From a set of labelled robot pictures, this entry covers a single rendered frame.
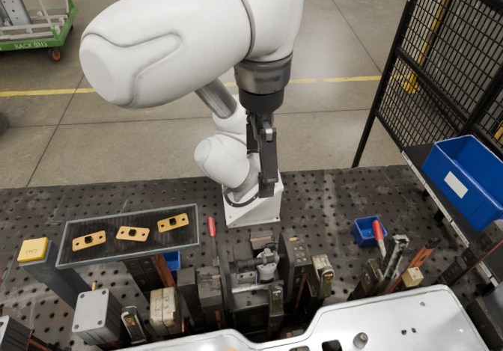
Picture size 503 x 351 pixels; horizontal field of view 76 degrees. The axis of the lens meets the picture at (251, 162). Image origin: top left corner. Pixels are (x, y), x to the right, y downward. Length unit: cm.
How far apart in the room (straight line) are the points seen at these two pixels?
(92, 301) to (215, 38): 78
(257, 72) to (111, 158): 255
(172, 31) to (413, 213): 150
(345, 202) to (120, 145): 207
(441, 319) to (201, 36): 99
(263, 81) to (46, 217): 144
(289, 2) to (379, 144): 267
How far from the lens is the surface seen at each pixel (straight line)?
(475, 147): 143
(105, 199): 171
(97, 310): 96
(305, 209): 155
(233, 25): 37
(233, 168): 133
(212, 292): 94
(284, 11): 42
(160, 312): 94
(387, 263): 99
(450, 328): 113
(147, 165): 280
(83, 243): 101
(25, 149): 341
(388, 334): 105
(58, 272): 111
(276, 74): 48
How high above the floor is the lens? 195
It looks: 47 degrees down
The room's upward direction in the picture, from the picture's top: straight up
